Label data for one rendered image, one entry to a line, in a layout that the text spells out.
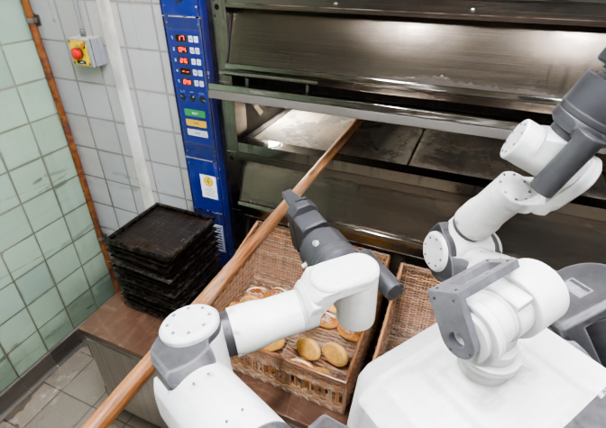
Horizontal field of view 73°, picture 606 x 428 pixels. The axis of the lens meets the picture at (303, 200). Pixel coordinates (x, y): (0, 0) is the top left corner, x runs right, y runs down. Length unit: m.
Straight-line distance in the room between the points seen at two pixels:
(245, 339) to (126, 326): 1.15
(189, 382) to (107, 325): 1.26
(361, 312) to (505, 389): 0.25
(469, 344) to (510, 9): 0.93
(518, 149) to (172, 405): 0.56
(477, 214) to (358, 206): 0.72
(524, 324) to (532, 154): 0.30
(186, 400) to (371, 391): 0.20
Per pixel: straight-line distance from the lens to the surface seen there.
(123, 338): 1.69
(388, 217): 1.42
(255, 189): 1.58
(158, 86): 1.67
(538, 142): 0.67
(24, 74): 2.03
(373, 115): 1.13
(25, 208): 2.11
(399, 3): 1.22
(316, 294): 0.60
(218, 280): 0.86
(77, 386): 2.40
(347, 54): 1.26
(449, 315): 0.40
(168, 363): 0.54
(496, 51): 1.21
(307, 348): 1.46
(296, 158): 1.44
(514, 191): 0.74
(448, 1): 1.20
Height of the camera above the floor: 1.78
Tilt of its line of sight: 31 degrees down
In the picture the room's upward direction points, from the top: straight up
